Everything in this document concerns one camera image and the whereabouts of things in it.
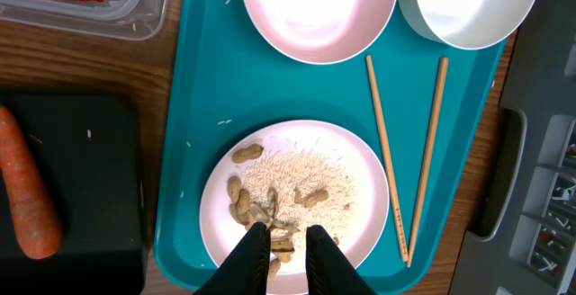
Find teal plastic tray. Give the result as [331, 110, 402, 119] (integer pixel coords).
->
[154, 0, 504, 294]

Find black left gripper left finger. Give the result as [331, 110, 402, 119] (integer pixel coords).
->
[193, 222, 271, 295]

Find black tray bin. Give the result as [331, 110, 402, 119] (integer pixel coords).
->
[1, 91, 148, 294]

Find clear plastic container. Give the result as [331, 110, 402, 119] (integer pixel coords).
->
[1, 0, 167, 40]

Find grey dishwasher rack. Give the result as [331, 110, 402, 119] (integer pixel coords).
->
[450, 0, 575, 294]

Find pink plate with food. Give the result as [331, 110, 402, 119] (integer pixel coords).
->
[199, 120, 389, 294]

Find left wooden chopstick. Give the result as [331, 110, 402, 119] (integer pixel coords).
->
[365, 55, 409, 263]

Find orange carrot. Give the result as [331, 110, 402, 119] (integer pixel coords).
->
[1, 106, 63, 260]

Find white bowl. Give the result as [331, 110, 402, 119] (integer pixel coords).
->
[398, 0, 536, 50]

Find wooden chopstick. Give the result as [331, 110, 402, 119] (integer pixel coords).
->
[407, 57, 449, 267]
[365, 55, 409, 263]

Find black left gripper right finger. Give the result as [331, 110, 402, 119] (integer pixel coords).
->
[306, 225, 375, 295]

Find pink bowl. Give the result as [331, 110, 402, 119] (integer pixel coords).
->
[243, 0, 397, 65]

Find right wooden chopstick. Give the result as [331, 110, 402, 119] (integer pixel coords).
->
[407, 57, 449, 267]

